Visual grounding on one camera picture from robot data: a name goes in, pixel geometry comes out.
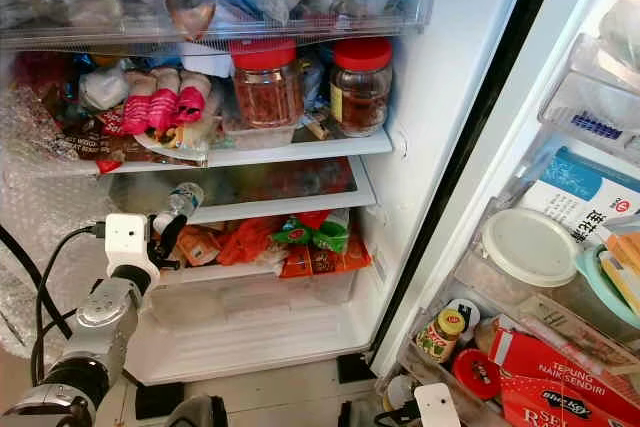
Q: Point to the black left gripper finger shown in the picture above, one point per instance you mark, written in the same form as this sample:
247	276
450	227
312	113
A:
175	232

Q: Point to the clear plastic bottle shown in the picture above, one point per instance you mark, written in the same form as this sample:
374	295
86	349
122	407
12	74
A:
180	199

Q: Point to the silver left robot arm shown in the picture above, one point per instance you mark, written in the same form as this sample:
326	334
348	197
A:
100	322

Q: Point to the glass fridge shelf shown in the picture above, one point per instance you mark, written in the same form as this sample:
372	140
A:
300	150

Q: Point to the white fridge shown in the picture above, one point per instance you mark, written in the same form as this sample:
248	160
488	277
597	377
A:
450	97

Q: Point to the white fridge door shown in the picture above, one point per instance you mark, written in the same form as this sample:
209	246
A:
560	27

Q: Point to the small brown packet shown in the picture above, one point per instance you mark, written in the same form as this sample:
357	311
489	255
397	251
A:
200	245

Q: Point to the orange plastic packet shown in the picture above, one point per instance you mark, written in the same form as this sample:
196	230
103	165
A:
250	242

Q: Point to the white plate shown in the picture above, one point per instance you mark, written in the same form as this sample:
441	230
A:
185	152

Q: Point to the clear crisper drawer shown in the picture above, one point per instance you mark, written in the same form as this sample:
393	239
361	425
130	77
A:
260	307

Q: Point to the clear drawer cover shelf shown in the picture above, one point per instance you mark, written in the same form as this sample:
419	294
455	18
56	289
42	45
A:
280	187

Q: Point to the wheat bread package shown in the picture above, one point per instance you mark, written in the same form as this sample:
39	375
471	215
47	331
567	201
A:
105	137

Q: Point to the pink wrapped packet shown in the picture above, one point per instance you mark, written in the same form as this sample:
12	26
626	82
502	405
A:
137	112
192	105
164	107

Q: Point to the green plastic packet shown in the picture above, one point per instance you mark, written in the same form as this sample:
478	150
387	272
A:
315	235

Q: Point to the bubble wrap sheet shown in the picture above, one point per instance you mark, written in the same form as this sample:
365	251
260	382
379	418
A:
40	167

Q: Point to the orange flat box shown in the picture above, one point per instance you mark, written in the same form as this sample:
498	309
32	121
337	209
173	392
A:
325	259

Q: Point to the white knotted plastic bag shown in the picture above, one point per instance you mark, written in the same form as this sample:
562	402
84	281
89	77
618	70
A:
103	90

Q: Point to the red lid glass jar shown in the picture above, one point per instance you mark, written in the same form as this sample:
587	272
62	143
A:
360	95
266	92

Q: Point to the small yellow label jar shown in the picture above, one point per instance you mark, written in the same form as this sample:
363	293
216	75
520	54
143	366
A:
442	335

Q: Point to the red round lid tin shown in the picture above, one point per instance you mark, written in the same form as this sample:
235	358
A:
477	373

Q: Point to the white lid plastic container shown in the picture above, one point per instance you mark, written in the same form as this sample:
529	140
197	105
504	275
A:
530	247

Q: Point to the red flour box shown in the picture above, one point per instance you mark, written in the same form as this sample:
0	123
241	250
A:
560	357
560	409

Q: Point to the beige plastic packet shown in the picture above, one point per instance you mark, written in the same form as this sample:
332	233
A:
570	322

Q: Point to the white blue carton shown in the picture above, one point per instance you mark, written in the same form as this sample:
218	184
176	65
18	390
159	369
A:
580	192

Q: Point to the teal plastic plate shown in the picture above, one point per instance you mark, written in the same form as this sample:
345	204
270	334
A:
600	287

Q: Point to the clear door shelf bin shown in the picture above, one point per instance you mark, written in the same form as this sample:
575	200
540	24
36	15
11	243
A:
590	97

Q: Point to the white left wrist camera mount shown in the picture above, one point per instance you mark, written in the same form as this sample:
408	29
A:
127	240

